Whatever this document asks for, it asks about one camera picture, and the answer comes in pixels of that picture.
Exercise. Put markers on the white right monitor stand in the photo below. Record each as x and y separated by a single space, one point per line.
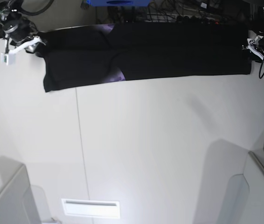
244 198

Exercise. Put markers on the robot-right gripper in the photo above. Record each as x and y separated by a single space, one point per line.
20 31

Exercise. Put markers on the black power strip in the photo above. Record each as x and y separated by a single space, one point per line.
195 20

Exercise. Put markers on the white left monitor stand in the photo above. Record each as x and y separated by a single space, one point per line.
17 203

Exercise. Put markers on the white monitor stand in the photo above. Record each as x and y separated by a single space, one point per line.
244 198
17 203

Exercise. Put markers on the blue plastic bin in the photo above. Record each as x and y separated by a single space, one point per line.
118 3

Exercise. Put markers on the black T-shirt with print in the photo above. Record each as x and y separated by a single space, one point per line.
99 54

